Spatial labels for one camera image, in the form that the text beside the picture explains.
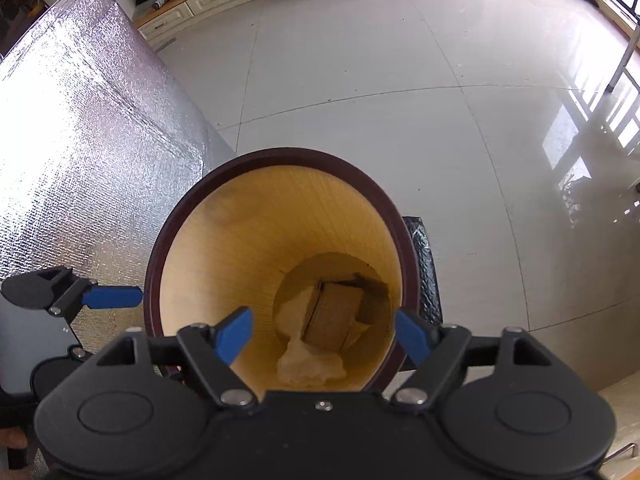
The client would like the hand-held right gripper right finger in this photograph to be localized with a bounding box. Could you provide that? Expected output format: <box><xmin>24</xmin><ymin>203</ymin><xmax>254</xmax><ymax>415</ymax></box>
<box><xmin>390</xmin><ymin>308</ymin><xmax>556</xmax><ymax>407</ymax></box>

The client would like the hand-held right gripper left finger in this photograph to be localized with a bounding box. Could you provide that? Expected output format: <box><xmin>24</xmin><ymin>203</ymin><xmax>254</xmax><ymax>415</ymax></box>
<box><xmin>95</xmin><ymin>306</ymin><xmax>258</xmax><ymax>408</ymax></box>

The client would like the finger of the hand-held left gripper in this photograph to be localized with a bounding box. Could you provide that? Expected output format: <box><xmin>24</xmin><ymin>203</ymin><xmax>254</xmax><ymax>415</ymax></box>
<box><xmin>1</xmin><ymin>267</ymin><xmax>144</xmax><ymax>317</ymax></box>

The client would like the wooden bin with dark rim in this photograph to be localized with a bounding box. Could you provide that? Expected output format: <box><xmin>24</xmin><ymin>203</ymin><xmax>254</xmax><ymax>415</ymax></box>
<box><xmin>144</xmin><ymin>147</ymin><xmax>421</xmax><ymax>397</ymax></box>

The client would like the person's left hand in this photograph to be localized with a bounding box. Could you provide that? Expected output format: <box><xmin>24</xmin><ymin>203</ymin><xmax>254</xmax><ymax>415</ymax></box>
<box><xmin>0</xmin><ymin>426</ymin><xmax>28</xmax><ymax>451</ymax></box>

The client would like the black bubble wrap bag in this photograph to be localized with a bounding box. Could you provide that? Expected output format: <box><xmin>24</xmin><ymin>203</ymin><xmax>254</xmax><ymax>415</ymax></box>
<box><xmin>402</xmin><ymin>215</ymin><xmax>444</xmax><ymax>327</ymax></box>

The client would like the crumpled white tissue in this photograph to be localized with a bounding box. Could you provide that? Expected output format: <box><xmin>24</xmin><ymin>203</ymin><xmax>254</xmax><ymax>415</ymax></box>
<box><xmin>276</xmin><ymin>337</ymin><xmax>347</xmax><ymax>388</ymax></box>

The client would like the brown cardboard box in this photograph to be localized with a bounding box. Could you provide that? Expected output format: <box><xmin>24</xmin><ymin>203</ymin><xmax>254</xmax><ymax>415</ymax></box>
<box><xmin>301</xmin><ymin>281</ymin><xmax>366</xmax><ymax>351</ymax></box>

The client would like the white table with foil side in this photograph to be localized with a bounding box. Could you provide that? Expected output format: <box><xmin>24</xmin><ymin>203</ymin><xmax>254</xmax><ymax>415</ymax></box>
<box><xmin>0</xmin><ymin>0</ymin><xmax>238</xmax><ymax>356</ymax></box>

